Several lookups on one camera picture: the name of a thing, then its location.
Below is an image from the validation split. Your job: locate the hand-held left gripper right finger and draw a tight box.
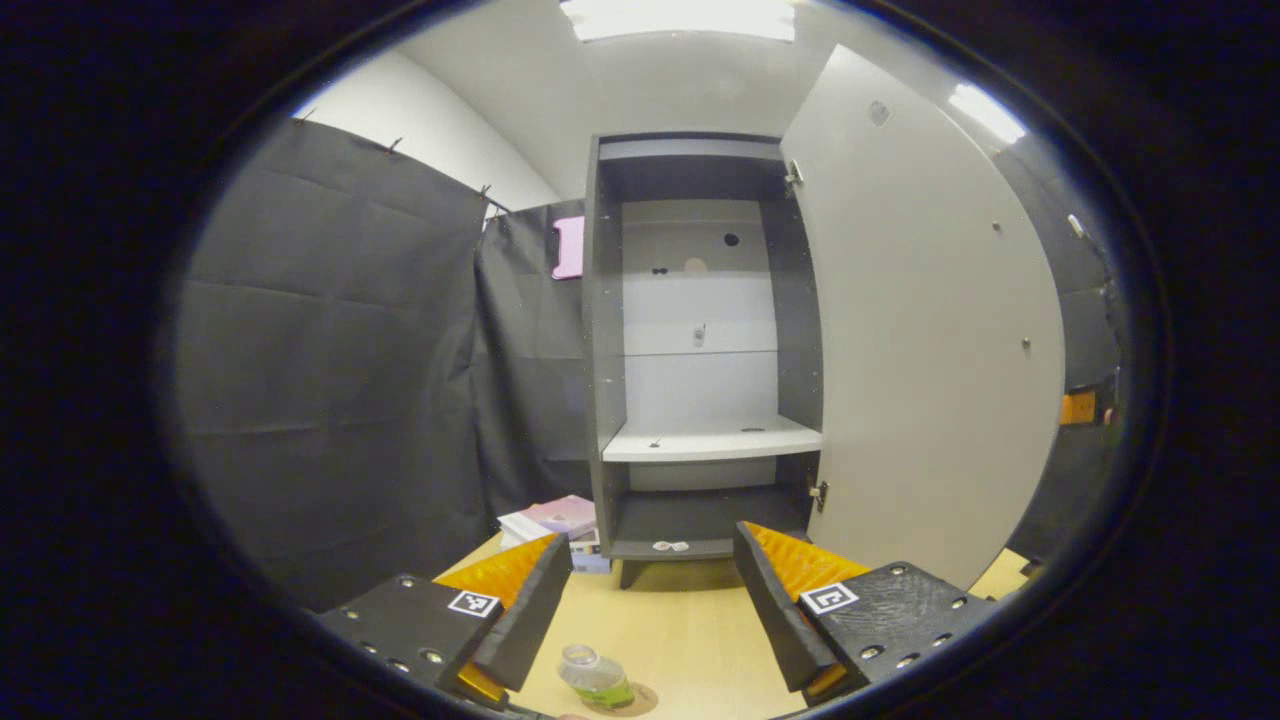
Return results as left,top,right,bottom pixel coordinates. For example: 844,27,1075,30
733,520,999,706

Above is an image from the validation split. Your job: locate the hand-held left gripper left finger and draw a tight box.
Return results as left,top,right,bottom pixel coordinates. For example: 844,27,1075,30
318,532,576,706

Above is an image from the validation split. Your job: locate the clear bottle green label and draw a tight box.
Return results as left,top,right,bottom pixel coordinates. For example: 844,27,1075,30
558,643,638,713

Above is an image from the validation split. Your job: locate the round brown coaster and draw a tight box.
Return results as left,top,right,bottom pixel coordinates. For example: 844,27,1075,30
590,682,661,719

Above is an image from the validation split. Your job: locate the grey cabinet door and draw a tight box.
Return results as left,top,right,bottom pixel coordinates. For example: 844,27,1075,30
780,43,1067,591

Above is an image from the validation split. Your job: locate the dark grey cabinet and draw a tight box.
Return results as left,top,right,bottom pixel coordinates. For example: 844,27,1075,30
583,132,826,591

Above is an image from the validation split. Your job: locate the white cabinet shelf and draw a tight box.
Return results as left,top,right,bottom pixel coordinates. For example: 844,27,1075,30
602,415,824,464

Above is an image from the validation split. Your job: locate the pink and white book stack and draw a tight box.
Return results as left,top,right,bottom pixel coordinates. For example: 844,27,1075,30
497,494,599,549

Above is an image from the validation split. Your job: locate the black backdrop cloth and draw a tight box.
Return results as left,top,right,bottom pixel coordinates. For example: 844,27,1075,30
170,118,1126,611

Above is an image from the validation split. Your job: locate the ceiling strip light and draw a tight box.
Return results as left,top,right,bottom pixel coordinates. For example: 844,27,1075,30
948,83,1028,146

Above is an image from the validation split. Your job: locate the large ceiling light panel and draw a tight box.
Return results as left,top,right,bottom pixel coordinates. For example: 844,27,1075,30
558,0,798,43

